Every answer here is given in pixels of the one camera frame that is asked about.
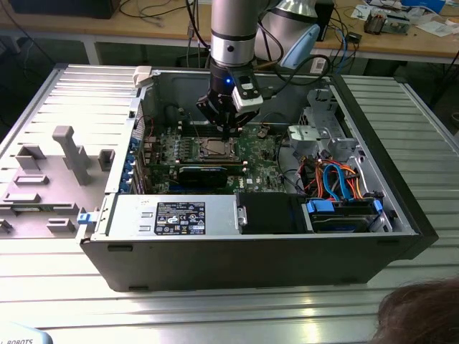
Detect brown-haired person head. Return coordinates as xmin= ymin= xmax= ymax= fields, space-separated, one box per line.
xmin=369 ymin=277 xmax=459 ymax=344

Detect silver cpu chip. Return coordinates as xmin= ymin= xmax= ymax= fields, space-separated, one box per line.
xmin=206 ymin=140 xmax=231 ymax=156

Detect silver metal drive cage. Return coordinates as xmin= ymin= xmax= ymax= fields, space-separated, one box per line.
xmin=299 ymin=87 xmax=347 ymax=139

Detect upright black box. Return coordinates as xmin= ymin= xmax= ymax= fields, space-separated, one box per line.
xmin=317 ymin=0 xmax=335 ymax=43

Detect cpu heatsink cooler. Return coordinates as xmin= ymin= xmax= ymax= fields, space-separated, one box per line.
xmin=364 ymin=12 xmax=387 ymax=36

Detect black graphics card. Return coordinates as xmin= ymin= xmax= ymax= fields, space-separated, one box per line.
xmin=177 ymin=165 xmax=230 ymax=190

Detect black open pc case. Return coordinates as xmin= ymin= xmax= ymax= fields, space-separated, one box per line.
xmin=77 ymin=65 xmax=440 ymax=294

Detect blue cardboard box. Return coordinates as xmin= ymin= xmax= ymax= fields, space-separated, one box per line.
xmin=400 ymin=0 xmax=446 ymax=12

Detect cpu socket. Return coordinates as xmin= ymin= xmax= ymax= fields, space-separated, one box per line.
xmin=198 ymin=137 xmax=240 ymax=161

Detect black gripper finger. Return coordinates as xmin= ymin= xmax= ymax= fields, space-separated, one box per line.
xmin=196 ymin=93 xmax=229 ymax=140
xmin=227 ymin=108 xmax=260 ymax=140

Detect wooden desk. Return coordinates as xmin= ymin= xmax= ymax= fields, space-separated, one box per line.
xmin=0 ymin=0 xmax=459 ymax=66

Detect silver metal bracket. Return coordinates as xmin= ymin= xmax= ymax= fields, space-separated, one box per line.
xmin=288 ymin=124 xmax=359 ymax=161

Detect silver power supply unit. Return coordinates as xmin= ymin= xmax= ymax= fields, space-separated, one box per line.
xmin=91 ymin=194 xmax=238 ymax=240

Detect beige case latch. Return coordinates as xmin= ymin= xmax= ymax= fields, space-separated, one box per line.
xmin=132 ymin=66 xmax=156 ymax=90

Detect blue case latch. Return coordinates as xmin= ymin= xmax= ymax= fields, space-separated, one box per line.
xmin=76 ymin=212 xmax=98 ymax=227

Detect hard disk blue carrier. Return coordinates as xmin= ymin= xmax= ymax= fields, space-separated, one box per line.
xmin=303 ymin=199 xmax=382 ymax=234

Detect wide black box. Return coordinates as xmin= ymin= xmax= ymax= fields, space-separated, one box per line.
xmin=9 ymin=0 xmax=121 ymax=19

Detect black case fan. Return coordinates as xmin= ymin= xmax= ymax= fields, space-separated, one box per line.
xmin=163 ymin=105 xmax=184 ymax=126

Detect orange wire bundle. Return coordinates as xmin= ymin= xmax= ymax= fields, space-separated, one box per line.
xmin=339 ymin=163 xmax=364 ymax=200
xmin=301 ymin=161 xmax=326 ymax=196

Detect thin metal locking lever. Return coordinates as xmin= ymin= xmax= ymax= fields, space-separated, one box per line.
xmin=186 ymin=111 xmax=200 ymax=140

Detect black camera cable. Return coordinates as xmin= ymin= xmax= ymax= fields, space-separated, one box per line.
xmin=257 ymin=53 xmax=331 ymax=100

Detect grey parts rack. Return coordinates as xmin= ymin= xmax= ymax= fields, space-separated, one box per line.
xmin=0 ymin=125 xmax=116 ymax=240

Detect green motherboard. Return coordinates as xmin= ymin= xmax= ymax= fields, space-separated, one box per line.
xmin=143 ymin=123 xmax=290 ymax=196

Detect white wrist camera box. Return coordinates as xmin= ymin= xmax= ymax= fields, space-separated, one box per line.
xmin=231 ymin=73 xmax=265 ymax=109

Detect grey metal drive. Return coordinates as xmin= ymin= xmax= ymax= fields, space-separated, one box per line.
xmin=385 ymin=13 xmax=412 ymax=37

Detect metal socket cover frame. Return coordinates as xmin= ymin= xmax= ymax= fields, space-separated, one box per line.
xmin=199 ymin=137 xmax=240 ymax=161

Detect white paper sheets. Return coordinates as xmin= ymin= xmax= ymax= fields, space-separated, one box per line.
xmin=415 ymin=19 xmax=455 ymax=37

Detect blue wire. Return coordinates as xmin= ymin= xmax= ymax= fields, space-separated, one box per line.
xmin=321 ymin=163 xmax=341 ymax=201
xmin=331 ymin=161 xmax=356 ymax=201

